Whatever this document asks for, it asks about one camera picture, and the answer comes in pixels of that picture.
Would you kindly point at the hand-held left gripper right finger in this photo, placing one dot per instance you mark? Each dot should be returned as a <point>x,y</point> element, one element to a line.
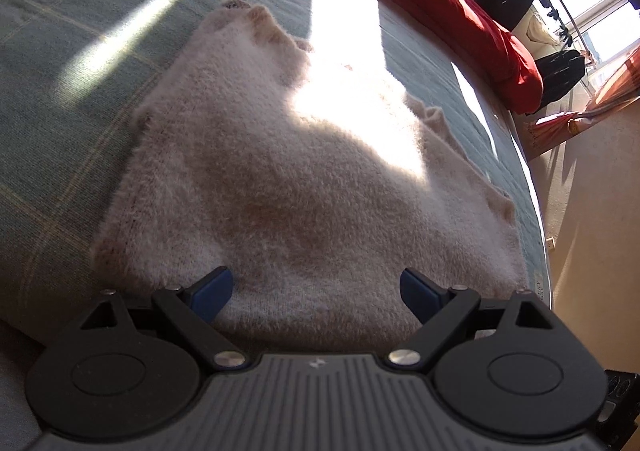
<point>420,293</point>

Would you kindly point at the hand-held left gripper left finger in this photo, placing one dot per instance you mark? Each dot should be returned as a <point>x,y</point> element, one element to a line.
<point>215,293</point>

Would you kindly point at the white fuzzy sweater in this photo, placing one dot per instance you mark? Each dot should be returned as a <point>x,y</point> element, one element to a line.
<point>300,191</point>

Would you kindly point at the green plaid bed sheet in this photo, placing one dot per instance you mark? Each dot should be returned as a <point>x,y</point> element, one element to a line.
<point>75,81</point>

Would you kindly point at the orange striped curtain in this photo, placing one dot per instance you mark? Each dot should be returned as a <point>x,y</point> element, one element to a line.
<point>600,101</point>

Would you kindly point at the white hanging garment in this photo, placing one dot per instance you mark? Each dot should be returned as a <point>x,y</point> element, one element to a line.
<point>540,33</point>

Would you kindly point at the red duvet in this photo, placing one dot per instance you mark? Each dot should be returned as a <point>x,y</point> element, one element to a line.
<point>450,6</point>

